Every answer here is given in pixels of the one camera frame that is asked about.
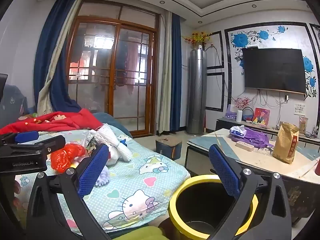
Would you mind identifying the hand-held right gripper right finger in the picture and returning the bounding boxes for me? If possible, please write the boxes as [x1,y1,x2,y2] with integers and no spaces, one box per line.
[207,144,293,240]

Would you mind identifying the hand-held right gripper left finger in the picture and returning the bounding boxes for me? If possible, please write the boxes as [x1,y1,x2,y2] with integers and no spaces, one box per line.
[26,144,112,240]

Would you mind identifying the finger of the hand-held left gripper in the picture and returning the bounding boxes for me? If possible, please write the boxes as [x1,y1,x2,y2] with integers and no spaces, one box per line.
[15,135,66,155]
[0,131,40,147]

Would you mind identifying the red plastic bag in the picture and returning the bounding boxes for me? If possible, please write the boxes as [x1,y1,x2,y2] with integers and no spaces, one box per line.
[50,144,87,173]

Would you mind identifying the white plastic bag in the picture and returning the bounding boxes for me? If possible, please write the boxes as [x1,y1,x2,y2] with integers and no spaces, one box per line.
[105,144,125,166]

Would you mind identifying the green snack packet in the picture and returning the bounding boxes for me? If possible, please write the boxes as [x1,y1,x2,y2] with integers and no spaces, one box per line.
[84,131,100,154]

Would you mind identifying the white foam net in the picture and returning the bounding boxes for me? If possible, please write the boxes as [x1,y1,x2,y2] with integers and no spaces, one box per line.
[89,123,133,162]

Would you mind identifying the yellow rimmed black trash bin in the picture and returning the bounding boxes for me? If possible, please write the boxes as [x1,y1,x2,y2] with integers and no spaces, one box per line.
[168,175,259,240]

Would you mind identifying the person's left hand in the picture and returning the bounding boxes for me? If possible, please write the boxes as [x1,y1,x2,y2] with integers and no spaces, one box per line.
[13,179,23,207]

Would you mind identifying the red flower print blanket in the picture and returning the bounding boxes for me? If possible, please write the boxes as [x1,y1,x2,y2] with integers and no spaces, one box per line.
[0,109,103,135]

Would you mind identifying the beige power strip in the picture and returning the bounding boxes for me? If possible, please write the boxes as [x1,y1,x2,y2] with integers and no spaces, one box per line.
[236,141,254,152]

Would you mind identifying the grey heart print cushion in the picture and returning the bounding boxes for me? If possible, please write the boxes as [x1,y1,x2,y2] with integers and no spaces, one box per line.
[0,84,28,128]

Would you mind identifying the marble top coffee table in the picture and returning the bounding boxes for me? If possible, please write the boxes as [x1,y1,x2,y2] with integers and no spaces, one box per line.
[185,127,320,228]

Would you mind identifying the white tissue pack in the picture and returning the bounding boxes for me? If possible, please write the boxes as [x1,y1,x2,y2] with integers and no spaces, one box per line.
[229,125,247,138]

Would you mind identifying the purple plastic bag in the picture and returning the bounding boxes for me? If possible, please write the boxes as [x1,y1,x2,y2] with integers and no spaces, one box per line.
[229,126,272,148]

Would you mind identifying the dark television stand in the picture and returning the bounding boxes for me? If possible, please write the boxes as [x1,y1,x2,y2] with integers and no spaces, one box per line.
[215,117,320,143]

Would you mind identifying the cartoon cat printed blanket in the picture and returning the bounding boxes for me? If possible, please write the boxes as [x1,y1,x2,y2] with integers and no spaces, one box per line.
[15,124,190,233]

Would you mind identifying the dark blue bedding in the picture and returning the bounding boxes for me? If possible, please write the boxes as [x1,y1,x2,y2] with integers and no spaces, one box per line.
[92,112,133,138]

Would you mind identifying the white vase with red blossoms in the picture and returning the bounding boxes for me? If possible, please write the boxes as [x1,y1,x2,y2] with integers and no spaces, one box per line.
[234,97,251,122]

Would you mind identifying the purple gift box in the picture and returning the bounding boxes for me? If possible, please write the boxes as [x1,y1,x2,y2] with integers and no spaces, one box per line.
[225,104,238,119]

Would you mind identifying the small printed stool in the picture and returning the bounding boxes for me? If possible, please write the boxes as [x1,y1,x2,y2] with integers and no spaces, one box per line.
[155,137,182,161]

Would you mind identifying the round blue ornament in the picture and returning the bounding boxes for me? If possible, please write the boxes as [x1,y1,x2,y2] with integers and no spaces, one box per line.
[242,106,254,122]

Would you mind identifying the brown paper bag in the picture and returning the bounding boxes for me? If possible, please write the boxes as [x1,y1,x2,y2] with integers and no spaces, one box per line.
[272,122,300,165]

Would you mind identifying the colourful painting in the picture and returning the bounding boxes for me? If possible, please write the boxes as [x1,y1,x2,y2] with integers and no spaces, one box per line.
[252,107,271,125]

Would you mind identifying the person's green clothing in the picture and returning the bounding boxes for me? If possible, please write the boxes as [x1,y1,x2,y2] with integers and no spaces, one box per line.
[116,226,172,240]

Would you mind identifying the silver tower air conditioner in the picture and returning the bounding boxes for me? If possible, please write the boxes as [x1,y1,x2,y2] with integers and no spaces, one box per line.
[186,49,208,135]

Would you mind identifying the blue curtain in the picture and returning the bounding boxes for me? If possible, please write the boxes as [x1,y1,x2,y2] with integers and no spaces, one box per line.
[34,0,80,113]
[170,12,182,132]

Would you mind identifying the tan standing packet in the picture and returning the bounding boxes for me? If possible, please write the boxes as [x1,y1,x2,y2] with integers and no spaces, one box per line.
[299,116,309,133]

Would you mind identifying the wooden glass sliding door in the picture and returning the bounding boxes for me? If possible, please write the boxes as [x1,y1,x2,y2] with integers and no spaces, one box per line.
[65,0,160,137]

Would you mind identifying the beige curtain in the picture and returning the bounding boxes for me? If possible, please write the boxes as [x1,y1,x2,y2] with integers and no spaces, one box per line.
[37,0,84,115]
[156,11,173,135]

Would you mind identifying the yellow artificial flowers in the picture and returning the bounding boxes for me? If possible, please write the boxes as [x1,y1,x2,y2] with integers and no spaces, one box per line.
[184,31,213,49]

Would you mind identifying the white wall notice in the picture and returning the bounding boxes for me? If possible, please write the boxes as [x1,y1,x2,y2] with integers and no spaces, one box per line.
[294,103,306,117]

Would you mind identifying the black wall television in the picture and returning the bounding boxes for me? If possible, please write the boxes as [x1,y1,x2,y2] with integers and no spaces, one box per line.
[242,47,307,94]

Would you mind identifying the blue flower wall decal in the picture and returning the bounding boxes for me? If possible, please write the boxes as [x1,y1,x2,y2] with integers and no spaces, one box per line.
[230,25,318,98]

